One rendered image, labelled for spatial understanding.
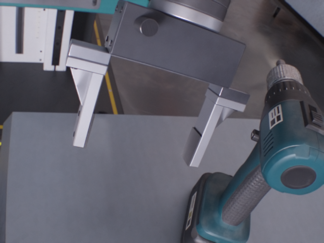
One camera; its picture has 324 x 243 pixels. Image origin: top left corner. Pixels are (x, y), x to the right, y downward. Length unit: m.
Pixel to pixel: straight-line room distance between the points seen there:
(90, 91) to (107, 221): 0.18
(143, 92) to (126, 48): 1.35
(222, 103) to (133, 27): 0.13
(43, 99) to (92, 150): 0.57
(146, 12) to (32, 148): 0.27
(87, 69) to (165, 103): 1.34
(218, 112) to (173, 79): 1.47
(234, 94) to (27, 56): 0.90
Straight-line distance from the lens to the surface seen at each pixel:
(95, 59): 0.28
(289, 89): 0.31
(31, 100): 1.00
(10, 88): 1.04
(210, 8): 0.28
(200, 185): 0.41
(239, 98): 0.34
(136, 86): 1.65
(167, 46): 0.29
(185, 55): 0.29
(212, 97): 0.34
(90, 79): 0.29
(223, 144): 0.56
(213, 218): 0.37
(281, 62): 0.41
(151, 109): 1.54
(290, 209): 0.55
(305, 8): 3.35
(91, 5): 0.77
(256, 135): 0.33
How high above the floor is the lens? 1.01
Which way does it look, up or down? 44 degrees down
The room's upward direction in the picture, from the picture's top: 23 degrees clockwise
